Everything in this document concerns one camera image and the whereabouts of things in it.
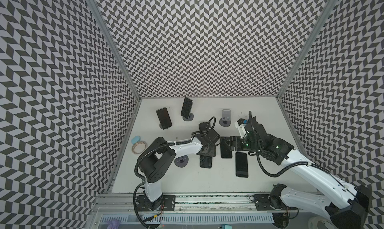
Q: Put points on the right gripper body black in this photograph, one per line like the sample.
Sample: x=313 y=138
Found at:
x=238 y=143

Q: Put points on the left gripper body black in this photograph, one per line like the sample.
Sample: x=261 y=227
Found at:
x=212 y=152

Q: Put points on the grey round stand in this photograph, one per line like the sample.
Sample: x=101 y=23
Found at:
x=182 y=161
x=189 y=118
x=225 y=120

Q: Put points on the phone teal edge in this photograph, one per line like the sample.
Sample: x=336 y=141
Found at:
x=186 y=107

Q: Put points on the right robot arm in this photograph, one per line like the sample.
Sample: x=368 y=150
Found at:
x=346 y=206

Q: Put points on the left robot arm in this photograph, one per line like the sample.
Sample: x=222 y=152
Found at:
x=154 y=162

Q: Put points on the grey round stand back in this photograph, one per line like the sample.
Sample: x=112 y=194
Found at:
x=189 y=118

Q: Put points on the tape roll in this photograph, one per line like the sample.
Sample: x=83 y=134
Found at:
x=139 y=147

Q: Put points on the blue oval object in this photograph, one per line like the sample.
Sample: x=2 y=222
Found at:
x=135 y=139

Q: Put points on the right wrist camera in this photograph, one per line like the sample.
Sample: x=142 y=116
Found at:
x=240 y=125

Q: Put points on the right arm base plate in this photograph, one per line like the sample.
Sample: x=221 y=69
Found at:
x=264 y=202

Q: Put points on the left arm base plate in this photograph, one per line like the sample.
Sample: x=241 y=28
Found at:
x=165 y=202

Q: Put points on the aluminium rail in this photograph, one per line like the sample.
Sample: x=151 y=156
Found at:
x=185 y=203

